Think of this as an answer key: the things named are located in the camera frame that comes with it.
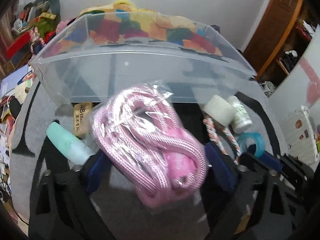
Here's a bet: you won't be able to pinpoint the blue tape roll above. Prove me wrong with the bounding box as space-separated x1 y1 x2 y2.
237 132 265 158

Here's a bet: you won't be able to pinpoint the white pill bottle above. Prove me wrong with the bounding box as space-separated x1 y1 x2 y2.
227 96 252 134

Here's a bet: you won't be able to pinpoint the mint green bottle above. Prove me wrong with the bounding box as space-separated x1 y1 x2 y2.
46 122 95 165

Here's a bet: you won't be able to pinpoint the white suitcase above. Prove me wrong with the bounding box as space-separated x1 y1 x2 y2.
279 106 319 166

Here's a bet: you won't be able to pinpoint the grey black blanket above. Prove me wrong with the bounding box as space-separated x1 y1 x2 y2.
10 78 288 239

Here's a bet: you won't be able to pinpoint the white shoes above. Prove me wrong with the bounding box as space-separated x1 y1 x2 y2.
260 81 276 98

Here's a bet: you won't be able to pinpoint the white gauze roll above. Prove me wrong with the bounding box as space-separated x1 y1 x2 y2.
203 94 236 127

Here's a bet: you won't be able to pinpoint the white blue booklet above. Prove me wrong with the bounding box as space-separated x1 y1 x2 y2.
1 64 32 98

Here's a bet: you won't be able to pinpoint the wooden shelf unit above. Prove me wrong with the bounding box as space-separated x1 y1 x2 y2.
256 0 319 84

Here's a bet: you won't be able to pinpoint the brown wooden door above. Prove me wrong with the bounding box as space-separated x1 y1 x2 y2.
244 0 303 80

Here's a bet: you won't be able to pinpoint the clear plastic storage box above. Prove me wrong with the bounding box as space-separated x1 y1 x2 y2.
31 19 256 105

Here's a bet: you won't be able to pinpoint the pink rabbit toy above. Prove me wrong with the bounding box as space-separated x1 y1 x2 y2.
29 27 45 55

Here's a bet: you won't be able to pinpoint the red box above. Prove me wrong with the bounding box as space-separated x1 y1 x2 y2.
5 31 30 60

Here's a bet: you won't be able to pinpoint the pink knit hat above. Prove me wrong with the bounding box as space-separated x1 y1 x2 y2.
55 20 70 34

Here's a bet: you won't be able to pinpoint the colourful patchwork quilt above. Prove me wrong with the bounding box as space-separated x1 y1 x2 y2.
45 4 222 57

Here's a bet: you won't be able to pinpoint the grey green cushion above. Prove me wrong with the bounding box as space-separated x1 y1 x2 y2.
34 0 61 23

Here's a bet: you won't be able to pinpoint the pink white braided rope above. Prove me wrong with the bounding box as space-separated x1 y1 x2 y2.
203 117 242 165

